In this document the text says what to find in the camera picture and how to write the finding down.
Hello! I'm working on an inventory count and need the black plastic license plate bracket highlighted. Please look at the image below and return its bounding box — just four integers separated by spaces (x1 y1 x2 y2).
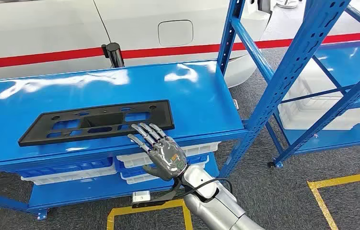
18 99 175 147

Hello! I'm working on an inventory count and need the blue metal shelf rack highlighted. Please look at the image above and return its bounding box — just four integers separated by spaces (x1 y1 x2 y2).
267 4 360 169
0 0 352 221

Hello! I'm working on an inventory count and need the white plastic crate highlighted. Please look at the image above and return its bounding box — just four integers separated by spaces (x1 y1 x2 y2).
121 156 209 185
277 60 360 131
116 141 221 169
21 164 117 186

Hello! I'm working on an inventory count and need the yellow floor tape square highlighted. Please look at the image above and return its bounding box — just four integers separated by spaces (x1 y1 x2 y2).
106 199 194 230

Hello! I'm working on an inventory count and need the white round base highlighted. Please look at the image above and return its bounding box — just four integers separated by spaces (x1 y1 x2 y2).
276 0 300 9

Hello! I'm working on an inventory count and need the white car body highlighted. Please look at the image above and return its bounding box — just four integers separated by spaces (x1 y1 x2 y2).
0 0 272 88

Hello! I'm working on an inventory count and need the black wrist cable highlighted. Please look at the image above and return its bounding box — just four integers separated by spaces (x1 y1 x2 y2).
167 177 233 206

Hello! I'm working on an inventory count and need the black stanchion post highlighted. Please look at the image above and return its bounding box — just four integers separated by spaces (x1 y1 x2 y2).
101 42 126 68

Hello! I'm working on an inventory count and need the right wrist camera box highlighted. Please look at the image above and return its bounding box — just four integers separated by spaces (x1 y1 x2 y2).
131 190 152 209

